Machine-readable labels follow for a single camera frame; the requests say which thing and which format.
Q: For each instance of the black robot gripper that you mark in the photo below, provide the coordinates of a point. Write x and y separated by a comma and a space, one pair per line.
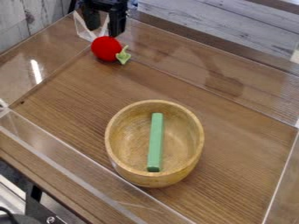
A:
117, 16

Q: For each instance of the red plush strawberry toy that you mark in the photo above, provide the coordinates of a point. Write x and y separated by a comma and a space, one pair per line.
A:
108, 50

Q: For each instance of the green rectangular stick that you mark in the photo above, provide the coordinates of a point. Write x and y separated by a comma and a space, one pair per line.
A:
156, 141

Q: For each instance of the oval wooden bowl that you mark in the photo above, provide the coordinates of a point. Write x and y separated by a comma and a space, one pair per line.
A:
127, 139

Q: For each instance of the black metal table leg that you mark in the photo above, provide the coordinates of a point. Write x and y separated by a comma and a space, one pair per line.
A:
36, 210

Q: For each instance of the clear acrylic corner bracket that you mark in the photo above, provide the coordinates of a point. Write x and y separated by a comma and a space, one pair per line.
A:
81, 29

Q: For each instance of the clear acrylic tray wall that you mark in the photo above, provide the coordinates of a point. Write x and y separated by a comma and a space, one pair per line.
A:
61, 95

